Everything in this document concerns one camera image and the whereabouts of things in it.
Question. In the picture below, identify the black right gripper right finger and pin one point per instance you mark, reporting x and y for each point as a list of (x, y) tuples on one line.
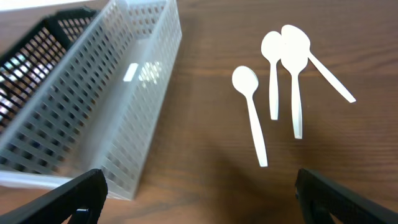
[(321, 199)]

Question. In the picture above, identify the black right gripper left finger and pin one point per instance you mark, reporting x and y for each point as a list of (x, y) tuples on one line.
[(80, 200)]

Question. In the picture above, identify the white plastic spoon lowest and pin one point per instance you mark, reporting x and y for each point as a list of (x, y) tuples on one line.
[(246, 82)]

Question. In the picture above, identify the white plastic spoon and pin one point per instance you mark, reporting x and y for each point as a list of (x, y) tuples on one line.
[(270, 50), (294, 61)]

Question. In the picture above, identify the white plastic spoon angled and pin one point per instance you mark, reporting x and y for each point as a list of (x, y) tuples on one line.
[(298, 43)]

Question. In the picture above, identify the clear perforated plastic basket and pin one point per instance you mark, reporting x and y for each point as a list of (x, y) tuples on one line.
[(99, 107)]

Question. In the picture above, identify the dark green plastic basket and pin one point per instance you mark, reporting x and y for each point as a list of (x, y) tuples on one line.
[(28, 63)]

